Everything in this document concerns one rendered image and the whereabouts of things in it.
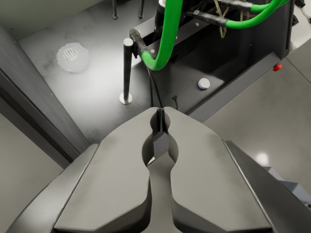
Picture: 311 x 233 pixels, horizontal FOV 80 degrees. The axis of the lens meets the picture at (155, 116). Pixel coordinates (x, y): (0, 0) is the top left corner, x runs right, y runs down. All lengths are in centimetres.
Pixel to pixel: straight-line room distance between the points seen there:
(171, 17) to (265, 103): 179
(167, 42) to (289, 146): 186
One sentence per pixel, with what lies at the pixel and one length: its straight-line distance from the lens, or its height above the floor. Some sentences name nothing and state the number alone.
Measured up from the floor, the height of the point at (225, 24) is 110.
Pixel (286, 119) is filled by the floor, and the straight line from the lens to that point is 203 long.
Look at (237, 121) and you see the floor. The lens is 172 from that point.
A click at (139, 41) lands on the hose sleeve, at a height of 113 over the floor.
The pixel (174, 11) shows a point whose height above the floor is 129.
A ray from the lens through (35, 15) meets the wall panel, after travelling 72.
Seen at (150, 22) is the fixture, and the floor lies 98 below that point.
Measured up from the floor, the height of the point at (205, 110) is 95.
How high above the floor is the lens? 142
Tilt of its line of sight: 75 degrees down
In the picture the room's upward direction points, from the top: 39 degrees clockwise
